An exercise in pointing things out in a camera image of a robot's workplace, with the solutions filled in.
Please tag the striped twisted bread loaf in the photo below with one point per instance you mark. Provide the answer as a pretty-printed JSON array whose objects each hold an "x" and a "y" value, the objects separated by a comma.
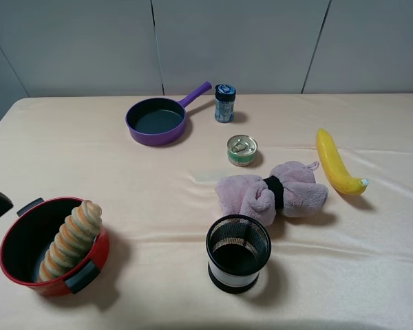
[{"x": 72, "y": 242}]

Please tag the tin can with pull tab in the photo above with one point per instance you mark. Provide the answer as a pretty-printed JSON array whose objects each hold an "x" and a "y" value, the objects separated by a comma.
[{"x": 241, "y": 150}]

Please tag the purple frying pan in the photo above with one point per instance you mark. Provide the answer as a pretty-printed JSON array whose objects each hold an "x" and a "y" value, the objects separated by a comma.
[{"x": 161, "y": 121}]

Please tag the small blue-lidded jar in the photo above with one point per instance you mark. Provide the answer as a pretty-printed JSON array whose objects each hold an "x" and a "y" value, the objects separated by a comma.
[{"x": 224, "y": 103}]

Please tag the black mesh pen cup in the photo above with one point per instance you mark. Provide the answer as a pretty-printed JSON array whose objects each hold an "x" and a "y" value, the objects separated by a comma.
[{"x": 238, "y": 248}]

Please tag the pink towel with black band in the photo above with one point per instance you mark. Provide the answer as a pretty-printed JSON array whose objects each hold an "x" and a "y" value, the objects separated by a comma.
[{"x": 290, "y": 189}]

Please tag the yellow banana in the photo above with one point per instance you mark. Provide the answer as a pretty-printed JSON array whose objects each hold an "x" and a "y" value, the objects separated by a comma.
[{"x": 334, "y": 168}]

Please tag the red pot with black handles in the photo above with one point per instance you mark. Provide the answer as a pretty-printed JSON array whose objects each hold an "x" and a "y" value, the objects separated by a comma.
[{"x": 26, "y": 242}]

